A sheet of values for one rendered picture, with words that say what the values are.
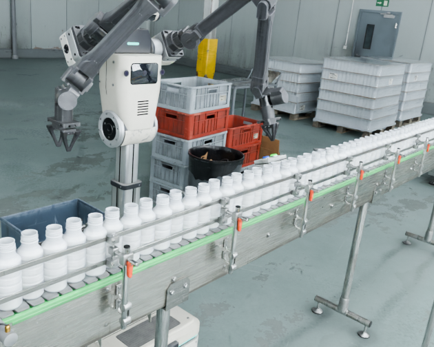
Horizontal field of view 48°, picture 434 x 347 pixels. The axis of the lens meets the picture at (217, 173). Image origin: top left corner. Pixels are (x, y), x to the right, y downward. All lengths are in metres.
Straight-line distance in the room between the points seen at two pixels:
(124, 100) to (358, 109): 6.45
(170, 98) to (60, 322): 3.01
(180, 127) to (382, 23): 8.79
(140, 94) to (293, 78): 6.92
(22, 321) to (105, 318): 0.26
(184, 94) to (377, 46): 8.74
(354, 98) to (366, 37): 4.41
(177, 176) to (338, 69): 4.68
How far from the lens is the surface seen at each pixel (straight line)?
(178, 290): 1.56
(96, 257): 1.32
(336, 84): 8.32
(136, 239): 1.38
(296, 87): 8.81
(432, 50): 11.94
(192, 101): 3.98
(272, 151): 5.16
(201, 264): 1.61
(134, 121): 2.05
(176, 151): 4.14
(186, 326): 2.45
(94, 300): 1.35
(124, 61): 1.98
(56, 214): 1.95
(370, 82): 8.09
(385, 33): 12.28
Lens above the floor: 1.69
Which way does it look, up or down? 18 degrees down
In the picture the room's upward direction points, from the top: 6 degrees clockwise
